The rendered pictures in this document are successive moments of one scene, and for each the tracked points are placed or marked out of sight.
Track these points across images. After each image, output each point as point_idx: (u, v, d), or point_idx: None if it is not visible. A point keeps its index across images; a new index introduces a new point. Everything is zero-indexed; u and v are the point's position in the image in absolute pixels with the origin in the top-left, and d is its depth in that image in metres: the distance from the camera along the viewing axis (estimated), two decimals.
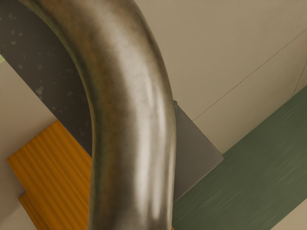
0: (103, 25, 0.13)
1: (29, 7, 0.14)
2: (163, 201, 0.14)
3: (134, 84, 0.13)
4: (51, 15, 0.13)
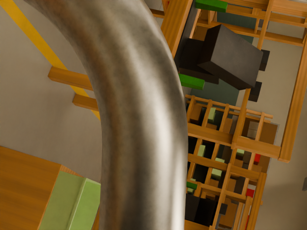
0: (113, 26, 0.13)
1: (36, 8, 0.14)
2: (176, 205, 0.13)
3: (145, 86, 0.13)
4: (59, 16, 0.13)
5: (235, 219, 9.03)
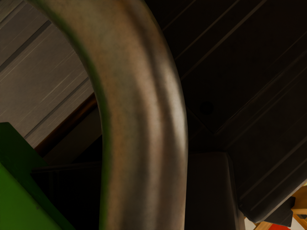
0: (113, 25, 0.13)
1: (36, 8, 0.14)
2: (176, 205, 0.13)
3: (145, 86, 0.13)
4: (59, 16, 0.13)
5: None
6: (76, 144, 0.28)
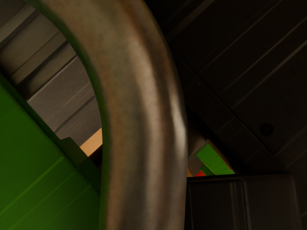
0: (113, 25, 0.13)
1: (36, 8, 0.14)
2: (176, 205, 0.13)
3: (145, 86, 0.13)
4: (59, 16, 0.13)
5: None
6: None
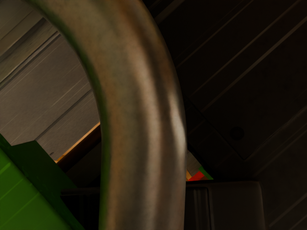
0: (112, 26, 0.13)
1: (35, 9, 0.14)
2: (176, 205, 0.13)
3: (143, 86, 0.13)
4: (58, 16, 0.13)
5: None
6: (98, 161, 0.28)
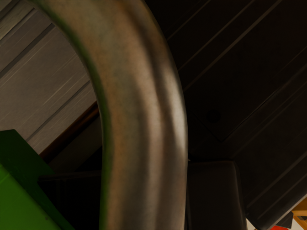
0: (113, 25, 0.13)
1: (36, 8, 0.14)
2: (176, 205, 0.13)
3: (145, 86, 0.13)
4: (59, 16, 0.13)
5: None
6: (81, 150, 0.28)
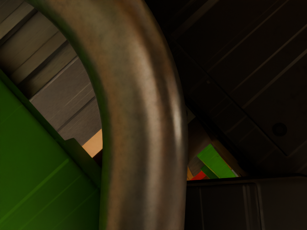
0: (113, 25, 0.13)
1: (36, 8, 0.14)
2: (176, 205, 0.13)
3: (145, 86, 0.13)
4: (59, 16, 0.13)
5: None
6: None
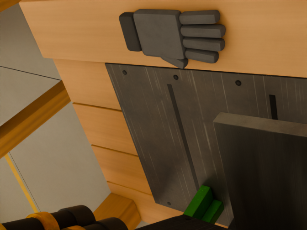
0: None
1: None
2: None
3: None
4: None
5: None
6: None
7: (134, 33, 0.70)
